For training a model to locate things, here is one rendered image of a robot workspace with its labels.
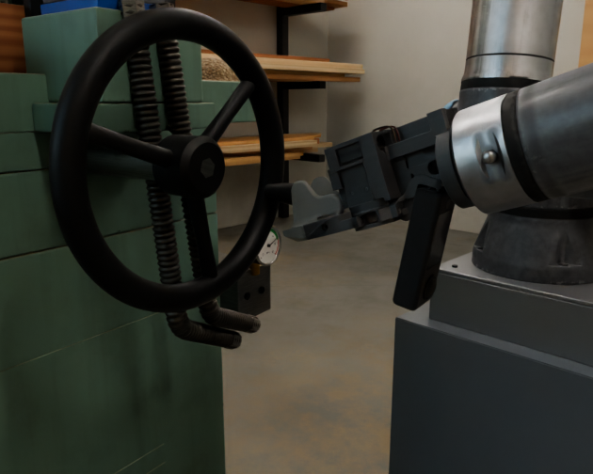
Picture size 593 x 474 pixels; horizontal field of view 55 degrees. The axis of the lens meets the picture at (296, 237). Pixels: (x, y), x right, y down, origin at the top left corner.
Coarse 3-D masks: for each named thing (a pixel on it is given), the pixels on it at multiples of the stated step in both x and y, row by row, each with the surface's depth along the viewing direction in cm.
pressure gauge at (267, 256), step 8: (272, 232) 87; (272, 240) 87; (280, 240) 89; (264, 248) 86; (272, 248) 88; (264, 256) 86; (272, 256) 88; (256, 264) 88; (264, 264) 86; (256, 272) 88
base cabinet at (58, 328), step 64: (64, 256) 66; (128, 256) 73; (0, 320) 61; (64, 320) 67; (128, 320) 75; (0, 384) 62; (64, 384) 68; (128, 384) 76; (192, 384) 86; (0, 448) 63; (64, 448) 69; (128, 448) 77; (192, 448) 88
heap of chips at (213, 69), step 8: (208, 64) 86; (216, 64) 86; (224, 64) 87; (208, 72) 85; (216, 72) 85; (224, 72) 85; (232, 72) 86; (216, 80) 83; (224, 80) 85; (232, 80) 86
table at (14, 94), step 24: (0, 72) 58; (0, 96) 58; (24, 96) 60; (216, 96) 82; (0, 120) 58; (24, 120) 60; (48, 120) 59; (96, 120) 56; (120, 120) 58; (192, 120) 66; (240, 120) 87
